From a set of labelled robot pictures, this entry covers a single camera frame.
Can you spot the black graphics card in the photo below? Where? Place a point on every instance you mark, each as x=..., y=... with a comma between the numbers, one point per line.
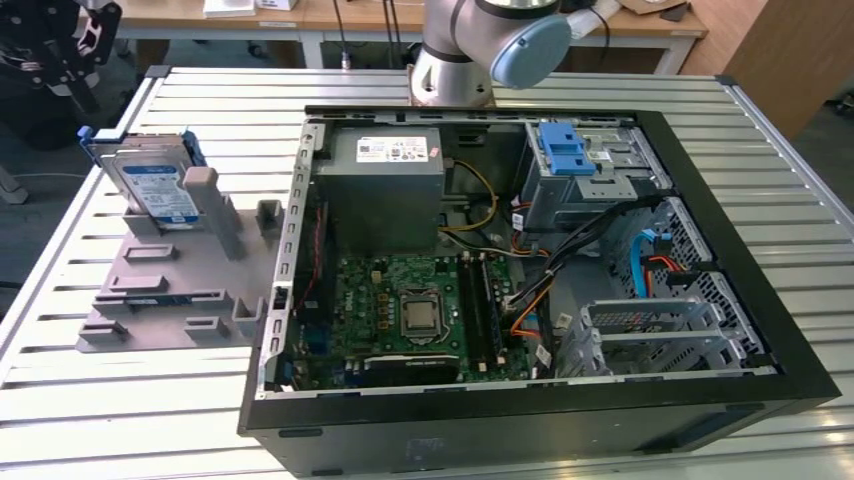
x=410, y=367

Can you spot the metal disk bay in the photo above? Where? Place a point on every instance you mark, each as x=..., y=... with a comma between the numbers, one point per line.
x=668, y=336

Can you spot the metal drive cage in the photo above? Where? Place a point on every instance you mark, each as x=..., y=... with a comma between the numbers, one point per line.
x=601, y=190

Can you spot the blue labelled RAM stick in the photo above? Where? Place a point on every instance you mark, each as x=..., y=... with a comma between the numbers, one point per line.
x=161, y=300

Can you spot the white furniture leg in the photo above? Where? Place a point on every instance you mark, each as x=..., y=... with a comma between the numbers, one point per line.
x=14, y=192

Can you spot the wooden desk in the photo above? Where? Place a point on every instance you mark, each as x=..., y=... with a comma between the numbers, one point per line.
x=301, y=17

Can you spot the blue drive latch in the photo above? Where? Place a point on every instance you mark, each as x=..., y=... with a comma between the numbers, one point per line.
x=568, y=150

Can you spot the green motherboard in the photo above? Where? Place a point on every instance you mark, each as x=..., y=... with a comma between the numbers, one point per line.
x=374, y=310

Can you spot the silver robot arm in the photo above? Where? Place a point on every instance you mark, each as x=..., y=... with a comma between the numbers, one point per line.
x=454, y=75

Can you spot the cardboard piece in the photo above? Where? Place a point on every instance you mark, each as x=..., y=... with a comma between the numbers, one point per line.
x=650, y=7

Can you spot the silver CPU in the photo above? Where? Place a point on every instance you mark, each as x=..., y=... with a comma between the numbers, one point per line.
x=422, y=316

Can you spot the white tube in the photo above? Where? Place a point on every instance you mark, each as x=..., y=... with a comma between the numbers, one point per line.
x=588, y=22

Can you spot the grey parts rack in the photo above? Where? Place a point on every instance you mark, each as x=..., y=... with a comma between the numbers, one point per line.
x=187, y=270

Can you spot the white labelled box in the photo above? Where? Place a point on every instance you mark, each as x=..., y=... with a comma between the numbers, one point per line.
x=277, y=4

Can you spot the black PC case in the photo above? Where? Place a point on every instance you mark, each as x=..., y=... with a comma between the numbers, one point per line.
x=467, y=435

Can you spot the hard disk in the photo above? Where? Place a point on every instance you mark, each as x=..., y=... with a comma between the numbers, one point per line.
x=157, y=185

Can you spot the black castor wheel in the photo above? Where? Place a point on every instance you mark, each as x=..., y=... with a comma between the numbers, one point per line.
x=255, y=49

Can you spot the CPU socket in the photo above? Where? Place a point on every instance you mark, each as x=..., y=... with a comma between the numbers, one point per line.
x=403, y=320

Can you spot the grey power supply unit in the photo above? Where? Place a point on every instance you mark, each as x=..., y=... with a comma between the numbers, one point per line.
x=381, y=210

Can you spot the wooden cabinet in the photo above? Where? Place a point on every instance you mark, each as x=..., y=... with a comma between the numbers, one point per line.
x=768, y=50

